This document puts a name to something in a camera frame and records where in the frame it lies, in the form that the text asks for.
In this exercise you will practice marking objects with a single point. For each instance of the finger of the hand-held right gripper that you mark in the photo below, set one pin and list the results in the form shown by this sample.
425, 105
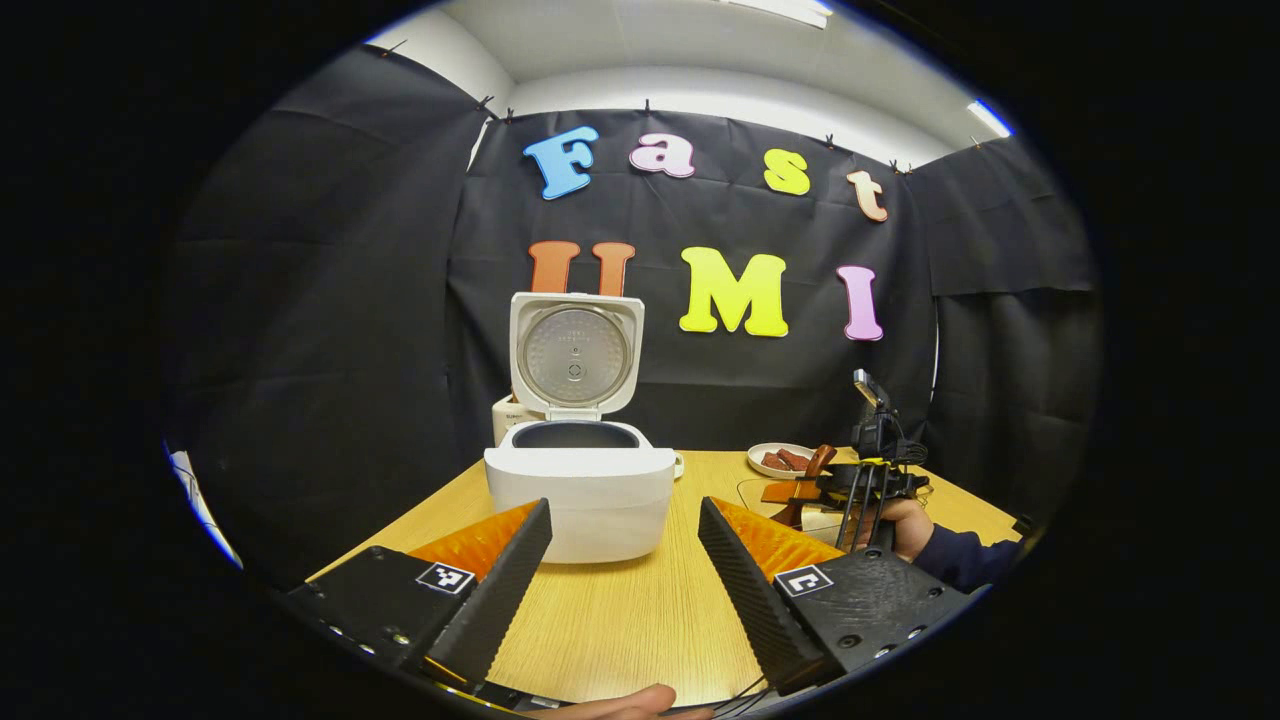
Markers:
790, 492

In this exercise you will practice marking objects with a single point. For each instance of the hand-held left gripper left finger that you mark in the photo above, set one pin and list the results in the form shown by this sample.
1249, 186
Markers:
500, 600

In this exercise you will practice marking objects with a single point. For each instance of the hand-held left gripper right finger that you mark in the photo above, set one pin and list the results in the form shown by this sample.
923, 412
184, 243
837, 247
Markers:
760, 610

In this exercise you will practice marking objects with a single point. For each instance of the clear container of rice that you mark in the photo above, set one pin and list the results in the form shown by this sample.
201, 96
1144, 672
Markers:
820, 519

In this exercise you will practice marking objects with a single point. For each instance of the brown wooden spoon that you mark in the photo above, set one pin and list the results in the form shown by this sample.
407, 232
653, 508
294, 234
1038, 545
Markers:
820, 460

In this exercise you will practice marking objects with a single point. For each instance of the white rice cooker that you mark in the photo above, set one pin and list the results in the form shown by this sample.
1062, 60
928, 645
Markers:
580, 500

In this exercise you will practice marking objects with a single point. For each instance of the brown meat piece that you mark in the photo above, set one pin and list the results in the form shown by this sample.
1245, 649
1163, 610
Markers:
775, 463
796, 458

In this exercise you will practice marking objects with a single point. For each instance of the white round plate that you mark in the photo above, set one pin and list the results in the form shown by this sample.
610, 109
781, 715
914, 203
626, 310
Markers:
755, 458

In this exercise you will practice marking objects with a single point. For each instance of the white toaster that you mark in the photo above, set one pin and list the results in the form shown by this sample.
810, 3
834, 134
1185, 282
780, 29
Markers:
505, 420

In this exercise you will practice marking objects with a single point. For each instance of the small ceiling light panel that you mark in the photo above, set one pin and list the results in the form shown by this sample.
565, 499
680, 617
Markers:
990, 118

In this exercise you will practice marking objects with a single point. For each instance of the large ceiling light panel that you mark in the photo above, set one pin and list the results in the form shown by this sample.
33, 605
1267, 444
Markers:
790, 10

